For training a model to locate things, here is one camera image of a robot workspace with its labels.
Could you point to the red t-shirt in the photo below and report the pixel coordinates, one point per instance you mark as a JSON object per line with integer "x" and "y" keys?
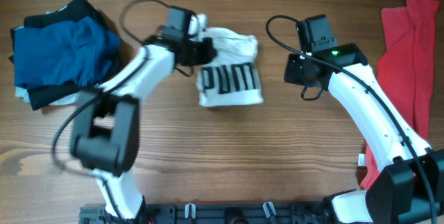
{"x": 406, "y": 71}

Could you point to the blue folded shirt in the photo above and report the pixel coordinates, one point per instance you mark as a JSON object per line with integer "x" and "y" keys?
{"x": 75, "y": 52}

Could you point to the white t-shirt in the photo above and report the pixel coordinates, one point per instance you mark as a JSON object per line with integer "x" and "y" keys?
{"x": 231, "y": 78}

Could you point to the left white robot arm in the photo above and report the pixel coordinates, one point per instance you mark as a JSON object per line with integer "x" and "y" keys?
{"x": 105, "y": 133}

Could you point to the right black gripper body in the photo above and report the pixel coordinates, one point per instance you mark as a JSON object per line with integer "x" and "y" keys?
{"x": 295, "y": 71}

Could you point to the black folded shirt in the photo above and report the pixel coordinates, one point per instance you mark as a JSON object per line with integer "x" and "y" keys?
{"x": 57, "y": 54}

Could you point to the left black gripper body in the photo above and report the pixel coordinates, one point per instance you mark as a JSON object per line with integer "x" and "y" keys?
{"x": 196, "y": 52}

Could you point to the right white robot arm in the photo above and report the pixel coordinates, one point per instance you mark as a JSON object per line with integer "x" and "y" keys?
{"x": 409, "y": 186}

